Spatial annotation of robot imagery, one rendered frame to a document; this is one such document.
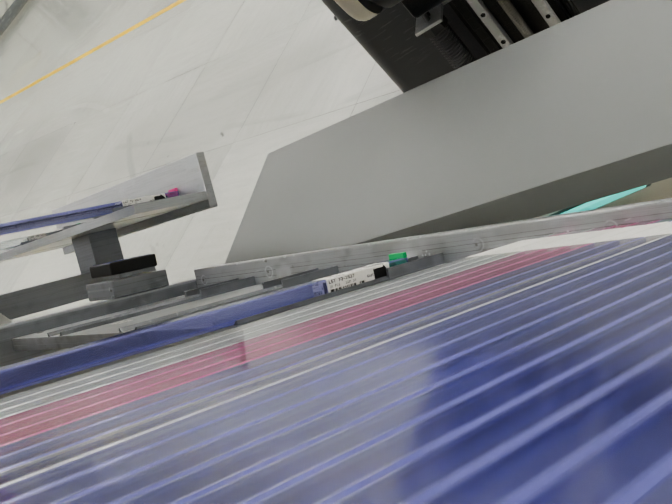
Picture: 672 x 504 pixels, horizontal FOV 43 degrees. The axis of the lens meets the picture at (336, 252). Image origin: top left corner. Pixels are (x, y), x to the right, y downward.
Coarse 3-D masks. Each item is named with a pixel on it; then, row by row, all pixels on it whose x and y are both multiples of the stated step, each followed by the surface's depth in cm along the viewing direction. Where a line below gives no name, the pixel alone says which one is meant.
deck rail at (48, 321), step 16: (160, 288) 81; (176, 288) 82; (192, 288) 83; (96, 304) 76; (112, 304) 77; (128, 304) 78; (144, 304) 80; (32, 320) 72; (48, 320) 73; (64, 320) 74; (80, 320) 75; (0, 336) 70; (16, 336) 71; (0, 352) 70; (16, 352) 71; (32, 352) 72; (48, 352) 73; (144, 352) 79; (96, 368) 76
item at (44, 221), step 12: (168, 192) 99; (108, 204) 93; (120, 204) 94; (48, 216) 88; (60, 216) 89; (72, 216) 90; (84, 216) 91; (96, 216) 92; (0, 228) 84; (12, 228) 85; (24, 228) 86; (36, 228) 87
